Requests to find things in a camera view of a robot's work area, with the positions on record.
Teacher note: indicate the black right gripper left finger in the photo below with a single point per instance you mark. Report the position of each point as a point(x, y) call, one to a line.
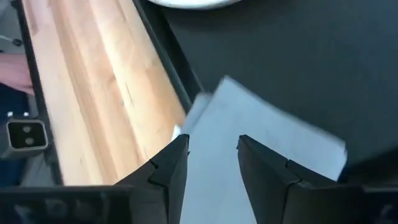
point(164, 174)

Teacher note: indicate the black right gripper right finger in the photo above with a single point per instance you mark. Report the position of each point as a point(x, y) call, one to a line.
point(280, 193)

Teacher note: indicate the grey cloth napkin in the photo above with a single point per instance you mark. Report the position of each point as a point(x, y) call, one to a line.
point(248, 118)

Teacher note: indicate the white round plate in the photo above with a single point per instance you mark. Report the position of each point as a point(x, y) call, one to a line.
point(192, 3)

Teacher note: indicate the black plastic tray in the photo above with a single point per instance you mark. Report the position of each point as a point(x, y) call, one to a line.
point(280, 46)

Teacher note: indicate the person's hand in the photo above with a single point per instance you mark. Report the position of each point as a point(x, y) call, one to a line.
point(14, 73)

